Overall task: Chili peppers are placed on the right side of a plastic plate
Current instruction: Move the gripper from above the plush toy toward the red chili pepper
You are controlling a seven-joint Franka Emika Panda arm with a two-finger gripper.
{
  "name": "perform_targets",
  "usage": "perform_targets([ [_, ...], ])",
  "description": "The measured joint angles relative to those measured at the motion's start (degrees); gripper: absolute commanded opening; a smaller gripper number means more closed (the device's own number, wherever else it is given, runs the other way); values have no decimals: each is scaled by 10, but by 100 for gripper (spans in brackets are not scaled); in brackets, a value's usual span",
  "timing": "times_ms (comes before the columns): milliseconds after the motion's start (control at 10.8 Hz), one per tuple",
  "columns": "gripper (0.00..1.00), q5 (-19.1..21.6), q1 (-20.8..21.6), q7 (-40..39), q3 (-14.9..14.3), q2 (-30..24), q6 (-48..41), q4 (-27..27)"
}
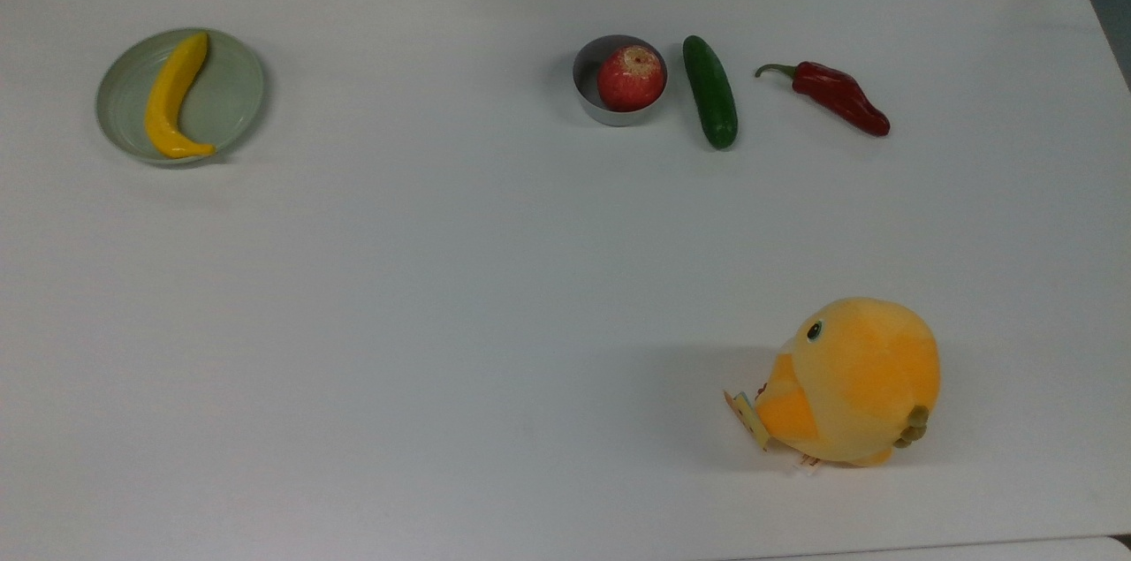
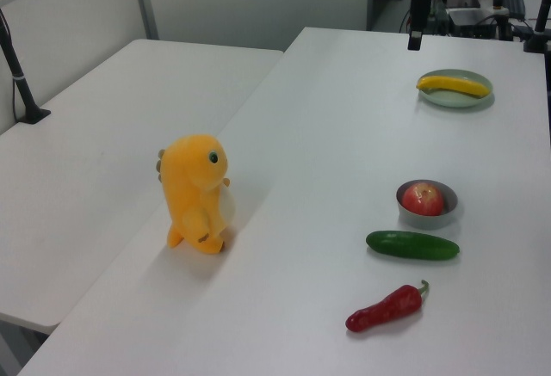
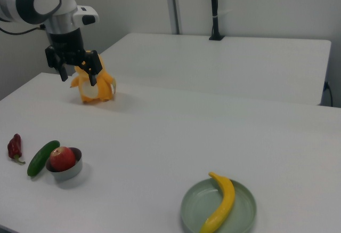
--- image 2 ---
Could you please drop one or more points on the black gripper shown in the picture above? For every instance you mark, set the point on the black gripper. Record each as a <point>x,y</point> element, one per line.
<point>421,10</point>

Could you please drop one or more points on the red chili pepper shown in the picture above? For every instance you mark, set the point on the red chili pepper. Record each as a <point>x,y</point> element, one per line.
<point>387,307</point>

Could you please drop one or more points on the light green plastic plate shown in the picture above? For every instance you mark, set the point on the light green plastic plate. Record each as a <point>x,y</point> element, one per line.
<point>452,100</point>

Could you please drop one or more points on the yellow banana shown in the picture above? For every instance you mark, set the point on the yellow banana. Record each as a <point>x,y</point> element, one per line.
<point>452,85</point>

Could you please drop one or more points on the silver flat device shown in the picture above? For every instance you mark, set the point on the silver flat device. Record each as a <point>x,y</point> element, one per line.
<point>469,16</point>

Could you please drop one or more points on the red apple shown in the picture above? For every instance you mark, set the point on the red apple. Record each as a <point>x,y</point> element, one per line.
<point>422,199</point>

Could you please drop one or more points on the grey bowl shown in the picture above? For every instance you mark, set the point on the grey bowl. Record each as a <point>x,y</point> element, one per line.
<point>424,221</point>

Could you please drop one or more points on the green cucumber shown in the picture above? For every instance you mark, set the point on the green cucumber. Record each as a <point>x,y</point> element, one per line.
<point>411,245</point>

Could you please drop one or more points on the orange plush dinosaur toy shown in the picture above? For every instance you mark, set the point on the orange plush dinosaur toy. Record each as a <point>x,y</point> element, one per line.
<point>189,186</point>

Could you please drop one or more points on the black camera stand pole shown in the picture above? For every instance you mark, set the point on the black camera stand pole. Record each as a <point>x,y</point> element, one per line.
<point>19,79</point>
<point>540,19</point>

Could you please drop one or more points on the grey partition frame post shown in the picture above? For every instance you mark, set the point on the grey partition frame post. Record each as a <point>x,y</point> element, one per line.
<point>144,1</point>

